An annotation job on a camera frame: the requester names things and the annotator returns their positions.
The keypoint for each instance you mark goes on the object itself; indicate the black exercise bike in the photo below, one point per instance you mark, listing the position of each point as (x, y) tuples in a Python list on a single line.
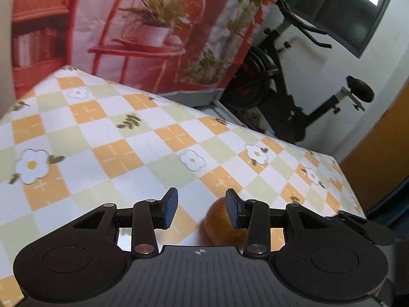
[(279, 87)]

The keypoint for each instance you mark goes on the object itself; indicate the checkered floral tablecloth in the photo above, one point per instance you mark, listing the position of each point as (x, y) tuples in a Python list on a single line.
[(76, 141)]

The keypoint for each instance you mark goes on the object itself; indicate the dark framed window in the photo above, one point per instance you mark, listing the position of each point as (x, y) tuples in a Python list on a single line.
[(352, 23)]

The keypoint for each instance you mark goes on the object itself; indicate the orange wooden door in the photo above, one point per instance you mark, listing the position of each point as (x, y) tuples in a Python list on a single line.
[(380, 162)]

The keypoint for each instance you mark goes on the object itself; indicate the pink printed backdrop cloth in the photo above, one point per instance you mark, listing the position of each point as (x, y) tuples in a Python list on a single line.
[(161, 46)]

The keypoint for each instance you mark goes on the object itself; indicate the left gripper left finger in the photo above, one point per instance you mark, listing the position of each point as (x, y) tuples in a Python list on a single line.
[(147, 216)]

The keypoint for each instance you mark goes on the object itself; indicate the orange fruit under gripper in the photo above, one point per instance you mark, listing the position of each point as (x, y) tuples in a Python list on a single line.
[(218, 228)]

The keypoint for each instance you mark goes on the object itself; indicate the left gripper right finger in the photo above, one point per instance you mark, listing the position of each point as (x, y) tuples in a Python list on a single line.
[(254, 216)]

